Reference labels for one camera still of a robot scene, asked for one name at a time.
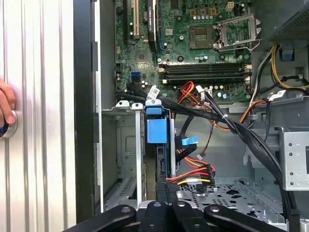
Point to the blue board connector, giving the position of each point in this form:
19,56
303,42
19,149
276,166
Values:
135,76

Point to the person's hand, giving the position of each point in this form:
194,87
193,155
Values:
7,96

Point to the black expansion slot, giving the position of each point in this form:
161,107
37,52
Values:
126,21

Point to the black graphics card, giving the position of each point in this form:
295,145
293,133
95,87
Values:
152,26

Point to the metal drive cage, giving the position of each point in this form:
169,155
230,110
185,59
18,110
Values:
297,159

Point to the grey power supply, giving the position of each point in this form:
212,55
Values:
289,29

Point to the beige expansion slot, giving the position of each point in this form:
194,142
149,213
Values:
136,19

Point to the blue plastic clip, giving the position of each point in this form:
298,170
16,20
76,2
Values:
288,53

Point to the black RAM slot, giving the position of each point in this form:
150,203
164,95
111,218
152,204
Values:
205,70
205,81
205,76
205,65

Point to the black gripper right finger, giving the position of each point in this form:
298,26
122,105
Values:
186,217

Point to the green motherboard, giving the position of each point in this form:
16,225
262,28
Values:
173,55

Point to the CPU socket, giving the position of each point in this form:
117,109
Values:
200,36

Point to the thin locking lever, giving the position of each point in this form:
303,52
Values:
241,45

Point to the metal disk bay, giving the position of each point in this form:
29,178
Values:
125,157

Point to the hard disk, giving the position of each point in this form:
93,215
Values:
156,130

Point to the black PC case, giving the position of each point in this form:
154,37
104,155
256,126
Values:
83,96

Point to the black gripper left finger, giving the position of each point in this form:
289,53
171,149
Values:
154,217

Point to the metal socket cover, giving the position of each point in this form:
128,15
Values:
252,26

